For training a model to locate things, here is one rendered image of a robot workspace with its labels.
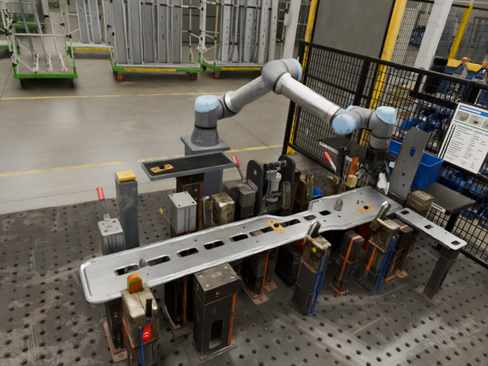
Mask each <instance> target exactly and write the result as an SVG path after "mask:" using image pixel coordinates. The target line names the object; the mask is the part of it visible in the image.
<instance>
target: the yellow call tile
mask: <svg viewBox="0 0 488 366"><path fill-rule="evenodd" d="M115 174H116V176H117V177H118V180H119V181H125V180H130V179H136V177H135V175H134V173H133V171H132V170H126V171H117V172H116V173H115Z"/></svg>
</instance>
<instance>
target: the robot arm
mask: <svg viewBox="0 0 488 366"><path fill-rule="evenodd" d="M301 76H302V68H301V65H300V63H299V62H298V61H297V60H295V59H292V58H287V59H282V60H272V61H269V62H268V63H267V64H266V65H265V66H264V67H263V69H262V72H261V76H260V77H258V78H257V79H255V80H253V81H252V82H250V83H248V84H246V85H245V86H243V87H241V88H240V89H238V90H237V91H229V92H227V93H226V94H223V95H221V96H220V97H216V96H214V95H203V96H200V97H198V98H197V99H196V100H195V127H194V129H193V131H192V135H191V137H190V141H191V143H193V144H194V145H197V146H201V147H213V146H216V145H218V144H219V134H218V131H217V121H218V120H221V119H224V118H230V117H232V116H235V115H237V114H238V113H239V112H240V111H241V109H242V107H243V106H244V105H247V104H248V103H250V102H252V101H254V100H255V99H258V98H259V97H262V96H264V95H265V94H267V93H269V92H271V91H273V92H274V93H275V94H282V95H284V96H285V97H287V98H288V99H290V100H292V101H294V102H295V103H296V104H298V105H300V106H302V107H303V108H304V109H306V110H308V111H309V112H310V113H313V114H314V115H316V116H317V117H318V118H321V119H322V120H323V121H325V122H327V123H329V124H330V125H331V126H332V128H333V130H334V132H335V133H337V134H339V135H345V134H350V133H352V132H353V131H354V130H356V129H358V128H360V127H362V128H365V129H371V130H373V131H372V134H371V138H370V146H369V147H367V149H366V153H365V157H364V158H361V161H360V165H359V170H360V169H361V170H360V171H358V172H357V173H356V174H359V176H358V179H360V178H362V177H363V176H364V175H365V174H367V175H369V176H377V175H378V174H379V173H380V172H382V174H379V179H380V180H379V182H378V188H384V193H385V195H386V194H387V192H388V190H389V182H390V171H389V168H388V165H387V163H386V160H387V161H390V162H395V160H396V159H397V157H396V156H395V155H393V154H392V153H387V152H386V151H388V148H389V145H390V141H391V136H392V133H393V130H394V124H395V123H396V117H397V111H396V110H395V109H394V108H392V107H385V106H382V107H379V108H378V109H377V110H369V109H366V108H362V107H358V106H348V107H347V109H345V110H344V109H343V108H341V107H339V106H338V105H336V104H335V103H333V102H331V101H330V100H328V99H326V98H324V97H323V96H321V95H320V94H318V93H316V92H315V91H313V90H311V89H310V88H308V87H306V86H304V85H303V84H301V83H299V81H300V79H301ZM362 161H363V165H362V166H361V162H362ZM360 166H361V167H360Z"/></svg>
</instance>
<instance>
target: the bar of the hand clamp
mask: <svg viewBox="0 0 488 366"><path fill-rule="evenodd" d="M350 152H351V151H350V149H347V147H344V146H343V147H339V148H338V157H337V164H336V170H335V175H336V176H337V177H338V182H337V183H339V181H340V182H343V175H344V169H345V162H346V155H349V154H350ZM339 176H341V179H340V180H339Z"/></svg>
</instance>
